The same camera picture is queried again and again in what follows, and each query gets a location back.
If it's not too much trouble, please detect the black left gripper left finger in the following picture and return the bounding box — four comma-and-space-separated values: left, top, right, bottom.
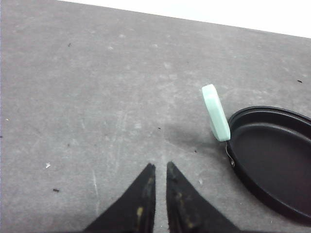
84, 163, 156, 233

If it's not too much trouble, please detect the black frying pan mint handle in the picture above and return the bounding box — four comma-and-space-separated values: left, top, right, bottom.
201, 83, 311, 223

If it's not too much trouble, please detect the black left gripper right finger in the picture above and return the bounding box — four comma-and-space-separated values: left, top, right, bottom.
166, 162, 240, 233

